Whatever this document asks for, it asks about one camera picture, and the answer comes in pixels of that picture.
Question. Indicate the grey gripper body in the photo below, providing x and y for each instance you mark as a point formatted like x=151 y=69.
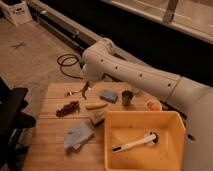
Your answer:
x=86 y=86

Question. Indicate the green pepper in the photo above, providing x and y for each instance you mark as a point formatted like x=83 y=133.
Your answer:
x=84 y=92

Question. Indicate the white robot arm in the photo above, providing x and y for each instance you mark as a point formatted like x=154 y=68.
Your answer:
x=191 y=98

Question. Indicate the dark metal cup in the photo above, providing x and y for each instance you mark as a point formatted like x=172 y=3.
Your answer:
x=126 y=97

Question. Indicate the green plastic cup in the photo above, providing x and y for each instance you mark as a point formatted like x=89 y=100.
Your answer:
x=136 y=90

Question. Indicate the metal fork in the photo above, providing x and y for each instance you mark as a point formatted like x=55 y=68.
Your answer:
x=72 y=92

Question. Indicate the yellow banana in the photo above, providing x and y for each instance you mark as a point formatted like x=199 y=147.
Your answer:
x=95 y=105

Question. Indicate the blue sponge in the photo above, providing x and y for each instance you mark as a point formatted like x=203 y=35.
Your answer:
x=109 y=96

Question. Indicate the brown dried bunch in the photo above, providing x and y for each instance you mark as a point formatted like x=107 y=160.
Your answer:
x=67 y=109

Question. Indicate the wooden block brush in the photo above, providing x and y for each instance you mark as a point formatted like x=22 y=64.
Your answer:
x=97 y=118

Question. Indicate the yellow plastic bin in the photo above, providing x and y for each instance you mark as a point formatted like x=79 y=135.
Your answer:
x=122 y=127

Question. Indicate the grey blue cloth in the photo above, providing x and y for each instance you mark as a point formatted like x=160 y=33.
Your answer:
x=77 y=136

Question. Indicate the orange fruit bowl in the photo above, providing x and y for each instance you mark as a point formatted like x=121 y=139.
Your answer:
x=153 y=105

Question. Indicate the black chair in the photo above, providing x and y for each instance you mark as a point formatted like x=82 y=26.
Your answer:
x=12 y=122

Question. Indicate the white dish brush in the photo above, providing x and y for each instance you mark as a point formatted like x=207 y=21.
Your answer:
x=152 y=137

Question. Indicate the white cardboard box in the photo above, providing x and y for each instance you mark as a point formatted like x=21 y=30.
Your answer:
x=17 y=14

